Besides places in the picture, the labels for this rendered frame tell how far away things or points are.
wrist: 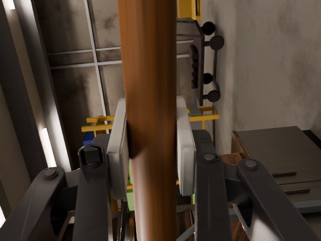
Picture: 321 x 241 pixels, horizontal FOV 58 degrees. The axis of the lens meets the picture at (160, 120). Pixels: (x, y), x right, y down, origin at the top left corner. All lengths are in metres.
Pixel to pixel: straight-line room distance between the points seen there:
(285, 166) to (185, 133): 1.74
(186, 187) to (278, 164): 1.74
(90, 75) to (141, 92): 7.33
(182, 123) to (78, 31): 7.19
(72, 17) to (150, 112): 7.19
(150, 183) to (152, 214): 0.03
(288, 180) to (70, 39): 6.36
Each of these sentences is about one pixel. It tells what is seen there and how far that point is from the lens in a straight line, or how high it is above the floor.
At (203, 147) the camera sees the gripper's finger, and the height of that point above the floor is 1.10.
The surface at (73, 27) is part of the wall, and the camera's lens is 7.35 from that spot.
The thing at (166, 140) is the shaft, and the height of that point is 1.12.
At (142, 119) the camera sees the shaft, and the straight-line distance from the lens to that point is 0.16.
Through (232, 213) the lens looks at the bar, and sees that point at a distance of 1.46.
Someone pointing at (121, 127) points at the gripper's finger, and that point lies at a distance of 0.16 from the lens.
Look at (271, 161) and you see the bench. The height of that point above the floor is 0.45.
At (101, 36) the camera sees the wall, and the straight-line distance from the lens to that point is 7.26.
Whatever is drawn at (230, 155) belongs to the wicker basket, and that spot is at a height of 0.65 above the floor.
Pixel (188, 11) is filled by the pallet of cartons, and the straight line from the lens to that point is 6.65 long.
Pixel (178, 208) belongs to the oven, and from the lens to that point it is 2.33.
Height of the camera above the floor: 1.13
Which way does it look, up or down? 1 degrees down
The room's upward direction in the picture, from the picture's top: 95 degrees counter-clockwise
